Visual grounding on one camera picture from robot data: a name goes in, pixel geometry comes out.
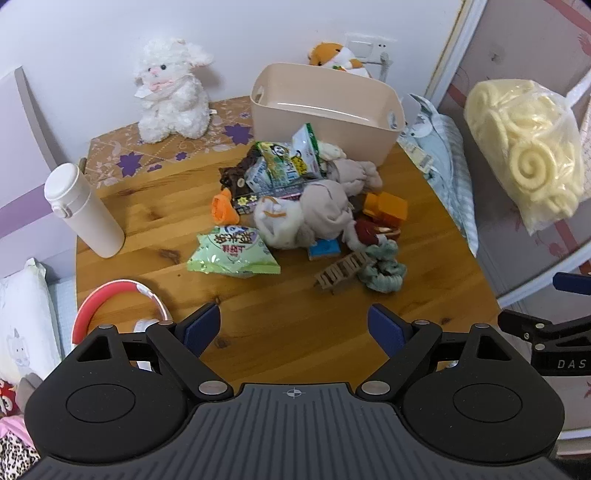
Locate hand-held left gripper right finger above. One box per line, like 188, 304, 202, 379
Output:
359, 303, 521, 399

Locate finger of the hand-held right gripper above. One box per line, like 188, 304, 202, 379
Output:
553, 272, 591, 296
498, 309, 591, 345

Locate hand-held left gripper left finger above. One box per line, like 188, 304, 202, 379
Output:
74, 302, 234, 401

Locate light green snack packet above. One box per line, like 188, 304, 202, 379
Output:
187, 225, 282, 279

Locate red white plush toy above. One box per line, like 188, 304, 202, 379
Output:
353, 219, 403, 246

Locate white orange fluffy sock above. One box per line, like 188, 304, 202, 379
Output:
253, 196, 319, 250

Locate beige grey plush toy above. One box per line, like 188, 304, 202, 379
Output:
295, 179, 359, 246

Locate brown chocolate wrapper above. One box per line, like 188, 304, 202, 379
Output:
218, 147, 263, 197

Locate white green panda snack packet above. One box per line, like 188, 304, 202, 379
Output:
255, 123, 328, 182

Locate beige plastic storage basket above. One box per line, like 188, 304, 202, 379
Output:
250, 63, 406, 168

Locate green fluffy scrunchie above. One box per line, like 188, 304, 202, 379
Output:
358, 242, 408, 295

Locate wooden toy fence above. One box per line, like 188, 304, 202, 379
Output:
313, 251, 373, 294

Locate blue white small box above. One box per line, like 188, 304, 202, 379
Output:
308, 239, 342, 262

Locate wooden desk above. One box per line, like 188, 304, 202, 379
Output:
74, 138, 502, 398

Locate red white headphones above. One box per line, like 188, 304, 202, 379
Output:
71, 278, 174, 373

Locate orange toy block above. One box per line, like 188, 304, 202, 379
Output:
362, 191, 410, 230

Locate dark star print packet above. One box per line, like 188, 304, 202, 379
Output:
232, 193, 264, 216

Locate bag of cream coils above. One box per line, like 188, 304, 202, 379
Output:
464, 69, 591, 234

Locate beige crumpled sock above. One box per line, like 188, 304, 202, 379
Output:
329, 157, 384, 197

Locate white thermos bottle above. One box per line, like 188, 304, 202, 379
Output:
44, 162, 126, 259

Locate white printed pillow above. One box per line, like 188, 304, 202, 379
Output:
0, 258, 64, 384

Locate brown purple flower mat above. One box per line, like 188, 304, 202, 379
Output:
85, 95, 260, 189

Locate white printed plastic bag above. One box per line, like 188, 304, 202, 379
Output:
397, 93, 447, 179

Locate leopard print cloth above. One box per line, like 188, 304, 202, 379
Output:
0, 429, 42, 480

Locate white plush lamb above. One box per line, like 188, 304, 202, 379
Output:
133, 38, 216, 144

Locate orange white plush hamster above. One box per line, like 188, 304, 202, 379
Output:
307, 42, 373, 79

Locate white wall socket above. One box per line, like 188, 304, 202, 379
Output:
345, 32, 399, 66

